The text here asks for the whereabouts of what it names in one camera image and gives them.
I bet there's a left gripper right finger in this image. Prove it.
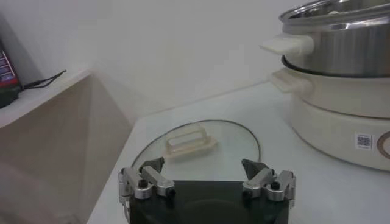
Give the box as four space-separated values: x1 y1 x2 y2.
241 158 297 209

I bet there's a black laptop charging cable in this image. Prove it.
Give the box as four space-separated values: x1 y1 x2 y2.
21 69 67 91

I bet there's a glass lid with cream handle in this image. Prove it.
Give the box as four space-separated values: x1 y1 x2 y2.
131 119 263 183

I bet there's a cream electric pot base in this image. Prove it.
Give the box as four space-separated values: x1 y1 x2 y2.
268 66 390 172

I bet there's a white side desk beige panel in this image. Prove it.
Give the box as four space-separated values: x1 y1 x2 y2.
0 69 133 224

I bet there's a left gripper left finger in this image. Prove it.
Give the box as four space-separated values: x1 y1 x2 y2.
118 156 177 214

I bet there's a steel perforated steamer basket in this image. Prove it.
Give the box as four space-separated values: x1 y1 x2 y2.
260 0 390 79

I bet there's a dark laptop with red screen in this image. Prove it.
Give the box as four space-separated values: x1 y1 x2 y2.
0 39 22 109

